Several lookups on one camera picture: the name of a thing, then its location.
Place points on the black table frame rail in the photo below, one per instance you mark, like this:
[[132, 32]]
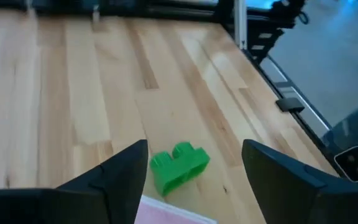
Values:
[[166, 11], [314, 137]]

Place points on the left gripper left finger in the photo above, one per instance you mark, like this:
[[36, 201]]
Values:
[[57, 205]]

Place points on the green two-stud block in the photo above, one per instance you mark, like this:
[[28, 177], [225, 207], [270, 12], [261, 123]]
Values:
[[179, 171]]

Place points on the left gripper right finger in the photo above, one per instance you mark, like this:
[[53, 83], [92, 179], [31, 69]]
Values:
[[306, 202]]

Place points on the silver aluminium strut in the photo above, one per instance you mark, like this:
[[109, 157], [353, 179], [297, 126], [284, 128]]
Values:
[[240, 25]]

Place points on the black phone white edge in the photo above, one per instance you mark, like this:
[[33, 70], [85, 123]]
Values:
[[356, 163]]

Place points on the pink backed card deck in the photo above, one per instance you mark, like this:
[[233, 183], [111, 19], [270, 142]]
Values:
[[160, 214]]

